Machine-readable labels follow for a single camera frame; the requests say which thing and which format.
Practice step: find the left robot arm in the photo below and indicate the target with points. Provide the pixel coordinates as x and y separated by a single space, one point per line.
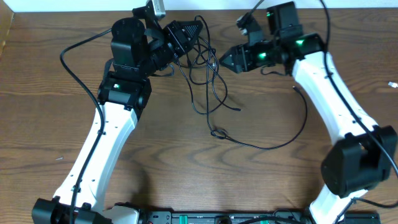
141 49

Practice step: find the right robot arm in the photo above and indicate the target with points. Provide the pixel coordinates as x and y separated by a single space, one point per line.
362 153

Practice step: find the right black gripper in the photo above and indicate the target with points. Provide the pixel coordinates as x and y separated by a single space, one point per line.
242 55

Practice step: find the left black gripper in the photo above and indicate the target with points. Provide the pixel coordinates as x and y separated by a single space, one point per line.
176 37

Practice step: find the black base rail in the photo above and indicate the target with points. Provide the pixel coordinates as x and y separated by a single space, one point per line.
282 215

